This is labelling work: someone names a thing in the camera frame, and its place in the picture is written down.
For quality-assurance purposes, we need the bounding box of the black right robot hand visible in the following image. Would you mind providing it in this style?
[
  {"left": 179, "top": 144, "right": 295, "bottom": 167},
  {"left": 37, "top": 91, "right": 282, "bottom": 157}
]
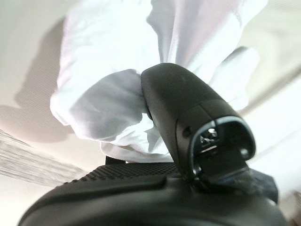
[{"left": 17, "top": 63, "right": 290, "bottom": 226}]

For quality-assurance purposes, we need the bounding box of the white garment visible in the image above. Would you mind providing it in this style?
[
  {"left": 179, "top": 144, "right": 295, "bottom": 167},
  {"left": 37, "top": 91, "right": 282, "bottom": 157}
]
[{"left": 49, "top": 0, "right": 269, "bottom": 163}]

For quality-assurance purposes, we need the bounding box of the grey striped area rug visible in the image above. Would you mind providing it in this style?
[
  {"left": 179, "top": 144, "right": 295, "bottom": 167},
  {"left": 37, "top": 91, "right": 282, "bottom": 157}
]
[{"left": 0, "top": 128, "right": 83, "bottom": 189}]

